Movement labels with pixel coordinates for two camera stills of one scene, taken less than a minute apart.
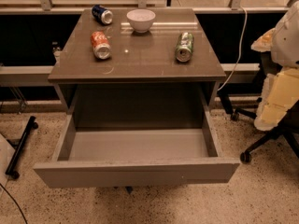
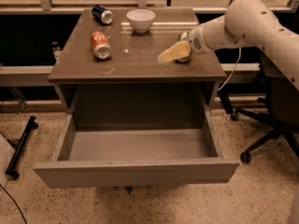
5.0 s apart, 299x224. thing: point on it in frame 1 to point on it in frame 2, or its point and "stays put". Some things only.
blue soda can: (103, 15) stays put
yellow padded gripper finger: (280, 91) to (180, 50)
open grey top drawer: (136, 156) stays put
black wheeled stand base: (10, 170) stays put
